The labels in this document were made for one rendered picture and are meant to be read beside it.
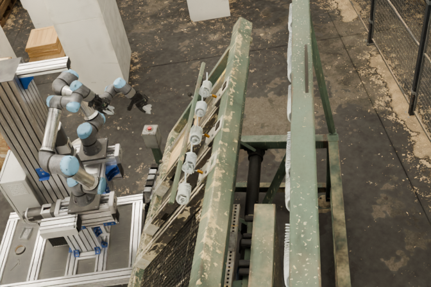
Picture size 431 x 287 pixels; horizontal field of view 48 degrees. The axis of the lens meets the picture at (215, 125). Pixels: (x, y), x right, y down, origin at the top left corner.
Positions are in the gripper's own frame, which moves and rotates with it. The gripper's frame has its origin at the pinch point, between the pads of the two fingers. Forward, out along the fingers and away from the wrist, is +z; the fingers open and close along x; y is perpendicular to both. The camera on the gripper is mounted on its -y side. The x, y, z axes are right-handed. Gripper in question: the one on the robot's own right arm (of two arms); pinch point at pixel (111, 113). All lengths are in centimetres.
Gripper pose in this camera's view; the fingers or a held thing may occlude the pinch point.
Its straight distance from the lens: 333.6
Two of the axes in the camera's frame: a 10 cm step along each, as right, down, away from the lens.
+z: 5.8, 4.8, 6.6
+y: 7.6, -0.2, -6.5
